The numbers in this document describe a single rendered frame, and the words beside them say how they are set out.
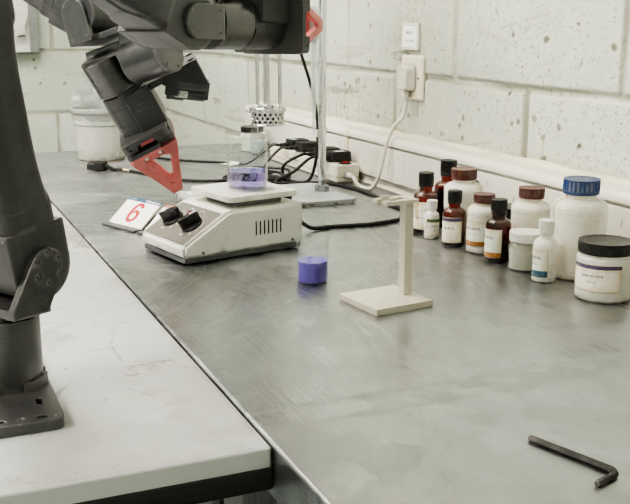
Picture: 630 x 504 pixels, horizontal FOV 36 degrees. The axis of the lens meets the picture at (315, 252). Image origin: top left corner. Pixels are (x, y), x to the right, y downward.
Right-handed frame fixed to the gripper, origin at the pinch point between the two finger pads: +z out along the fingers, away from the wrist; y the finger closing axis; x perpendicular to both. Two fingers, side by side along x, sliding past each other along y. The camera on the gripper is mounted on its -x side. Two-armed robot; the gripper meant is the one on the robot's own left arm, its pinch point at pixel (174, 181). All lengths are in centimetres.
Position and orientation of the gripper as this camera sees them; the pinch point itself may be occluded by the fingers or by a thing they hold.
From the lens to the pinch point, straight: 133.5
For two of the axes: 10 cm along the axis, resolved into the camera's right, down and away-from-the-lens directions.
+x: -8.9, 4.6, 0.2
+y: -2.0, -4.3, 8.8
